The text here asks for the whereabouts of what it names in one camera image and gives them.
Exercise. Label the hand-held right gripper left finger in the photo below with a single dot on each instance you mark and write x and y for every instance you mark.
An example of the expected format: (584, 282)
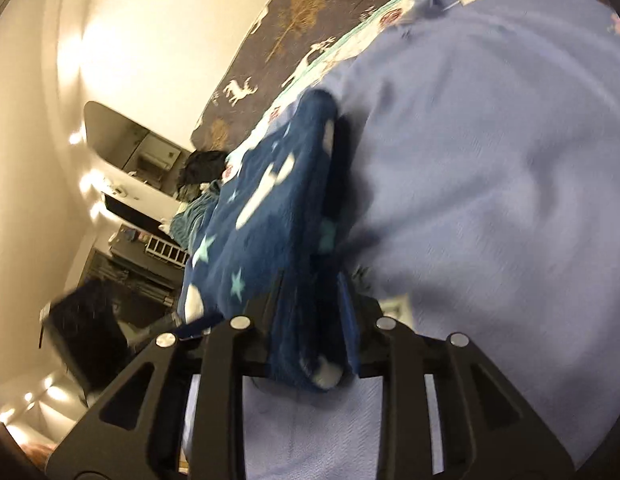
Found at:
(220, 360)

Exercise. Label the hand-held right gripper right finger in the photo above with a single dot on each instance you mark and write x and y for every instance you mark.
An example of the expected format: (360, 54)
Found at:
(347, 320)

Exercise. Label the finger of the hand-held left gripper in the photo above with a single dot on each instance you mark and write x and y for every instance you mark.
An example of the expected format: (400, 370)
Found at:
(85, 335)
(200, 327)

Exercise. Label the navy star print fleece onesie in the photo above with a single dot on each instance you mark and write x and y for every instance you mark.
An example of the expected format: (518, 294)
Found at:
(270, 200)

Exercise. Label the black clothes pile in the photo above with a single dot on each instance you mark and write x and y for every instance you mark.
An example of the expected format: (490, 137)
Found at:
(205, 165)

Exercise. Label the dark cabinet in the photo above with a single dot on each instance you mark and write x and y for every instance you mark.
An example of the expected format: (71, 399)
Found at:
(135, 270)

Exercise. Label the white shelf rack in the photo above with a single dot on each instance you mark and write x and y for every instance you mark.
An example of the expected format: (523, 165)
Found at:
(165, 250)

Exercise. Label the teal blanket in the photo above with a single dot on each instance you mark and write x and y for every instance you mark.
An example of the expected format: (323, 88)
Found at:
(192, 220)

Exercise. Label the white cabinet behind archway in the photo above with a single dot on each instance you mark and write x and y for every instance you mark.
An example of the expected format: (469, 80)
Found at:
(155, 157)

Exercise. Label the light blue printed bed sheet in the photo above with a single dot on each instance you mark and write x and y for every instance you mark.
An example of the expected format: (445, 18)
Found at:
(489, 160)

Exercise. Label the grey deer print mattress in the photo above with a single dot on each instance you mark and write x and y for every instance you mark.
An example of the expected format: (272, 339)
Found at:
(290, 25)

